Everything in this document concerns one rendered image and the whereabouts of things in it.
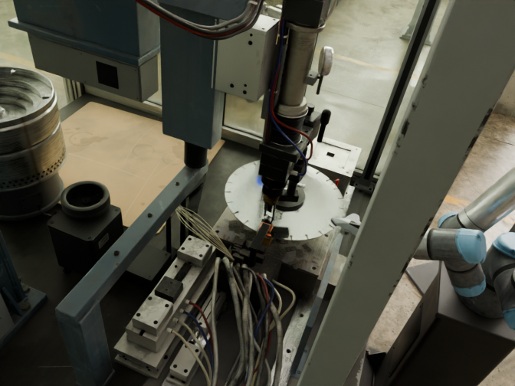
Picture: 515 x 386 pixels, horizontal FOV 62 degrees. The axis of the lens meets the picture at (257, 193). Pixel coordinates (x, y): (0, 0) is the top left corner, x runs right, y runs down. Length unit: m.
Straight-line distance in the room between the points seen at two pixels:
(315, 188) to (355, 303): 0.89
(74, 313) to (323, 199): 0.70
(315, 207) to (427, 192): 0.90
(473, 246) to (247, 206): 0.54
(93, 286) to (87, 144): 0.91
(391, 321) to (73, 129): 1.64
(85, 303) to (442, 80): 0.71
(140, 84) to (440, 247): 0.74
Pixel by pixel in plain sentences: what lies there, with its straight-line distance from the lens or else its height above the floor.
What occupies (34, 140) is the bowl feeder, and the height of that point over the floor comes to 1.03.
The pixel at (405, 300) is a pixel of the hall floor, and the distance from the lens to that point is 2.34.
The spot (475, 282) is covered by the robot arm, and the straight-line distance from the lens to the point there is 1.14.
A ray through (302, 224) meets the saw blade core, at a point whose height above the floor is 0.95.
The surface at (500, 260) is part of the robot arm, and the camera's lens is 1.29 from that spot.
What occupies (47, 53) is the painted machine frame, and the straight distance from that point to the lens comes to 1.08.
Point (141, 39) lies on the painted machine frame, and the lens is 0.92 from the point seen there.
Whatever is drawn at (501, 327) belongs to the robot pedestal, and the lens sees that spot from 1.42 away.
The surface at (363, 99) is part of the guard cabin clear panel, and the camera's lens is 1.51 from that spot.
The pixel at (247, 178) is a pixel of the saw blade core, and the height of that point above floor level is 0.95.
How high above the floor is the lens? 1.72
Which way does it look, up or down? 41 degrees down
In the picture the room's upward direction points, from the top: 9 degrees clockwise
